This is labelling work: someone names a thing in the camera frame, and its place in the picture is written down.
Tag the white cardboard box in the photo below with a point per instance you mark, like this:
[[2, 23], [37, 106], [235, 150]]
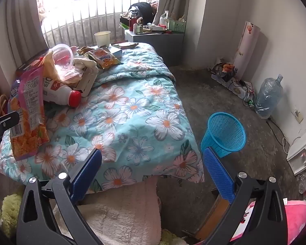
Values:
[[88, 81]]

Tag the cream cloth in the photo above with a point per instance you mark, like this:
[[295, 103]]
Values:
[[85, 61]]

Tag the cream fluffy blanket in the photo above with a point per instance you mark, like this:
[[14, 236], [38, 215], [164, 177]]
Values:
[[127, 209]]

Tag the white board balloon print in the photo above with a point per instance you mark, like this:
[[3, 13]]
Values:
[[247, 51]]

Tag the green plastic storage basket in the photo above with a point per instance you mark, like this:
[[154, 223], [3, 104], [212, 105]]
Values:
[[177, 26]]

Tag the blue plastic mesh basket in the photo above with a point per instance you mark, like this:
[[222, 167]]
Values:
[[227, 132]]

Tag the wall socket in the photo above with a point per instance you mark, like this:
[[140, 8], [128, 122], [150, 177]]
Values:
[[299, 117]]

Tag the white milk bottle red cap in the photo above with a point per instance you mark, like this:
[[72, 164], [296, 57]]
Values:
[[58, 93]]

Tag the pink orange snack packet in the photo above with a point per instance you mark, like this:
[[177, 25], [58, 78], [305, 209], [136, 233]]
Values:
[[28, 122]]

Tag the clear plastic dome cup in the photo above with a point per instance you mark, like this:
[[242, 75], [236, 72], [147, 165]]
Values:
[[66, 75]]

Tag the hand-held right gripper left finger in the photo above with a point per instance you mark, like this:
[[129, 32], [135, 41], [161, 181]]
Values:
[[88, 169]]

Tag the dark snack bag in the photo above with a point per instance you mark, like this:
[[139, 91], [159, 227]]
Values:
[[223, 70]]

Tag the yellow-green plush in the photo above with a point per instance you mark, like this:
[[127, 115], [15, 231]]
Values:
[[10, 209]]

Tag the pink cloth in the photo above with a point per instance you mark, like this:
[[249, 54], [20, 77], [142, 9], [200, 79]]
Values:
[[298, 217]]

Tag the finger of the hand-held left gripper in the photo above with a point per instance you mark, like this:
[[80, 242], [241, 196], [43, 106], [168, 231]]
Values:
[[3, 129]]

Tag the grey nightstand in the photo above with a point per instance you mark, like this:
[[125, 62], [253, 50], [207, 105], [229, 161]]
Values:
[[165, 46]]

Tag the large clear water jug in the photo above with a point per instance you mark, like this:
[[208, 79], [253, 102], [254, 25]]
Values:
[[269, 97]]

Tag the black bag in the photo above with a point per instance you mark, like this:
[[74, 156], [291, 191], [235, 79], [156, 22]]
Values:
[[145, 11]]

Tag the dark red box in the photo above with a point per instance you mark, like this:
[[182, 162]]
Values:
[[28, 65]]

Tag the floral light blue blanket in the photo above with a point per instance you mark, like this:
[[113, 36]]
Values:
[[132, 94]]

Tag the brown snack wrapper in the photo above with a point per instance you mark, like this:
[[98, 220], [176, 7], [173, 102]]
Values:
[[84, 50]]

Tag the red thermos bottle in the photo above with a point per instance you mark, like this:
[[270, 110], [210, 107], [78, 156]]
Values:
[[133, 23]]

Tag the white appliance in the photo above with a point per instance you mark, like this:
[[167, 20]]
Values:
[[301, 153]]

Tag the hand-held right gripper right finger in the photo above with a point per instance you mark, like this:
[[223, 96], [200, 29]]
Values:
[[216, 173]]

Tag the cream paper cup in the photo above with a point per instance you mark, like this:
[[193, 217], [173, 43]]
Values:
[[102, 39]]

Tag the white plastic bag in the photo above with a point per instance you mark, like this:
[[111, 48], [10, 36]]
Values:
[[164, 19]]

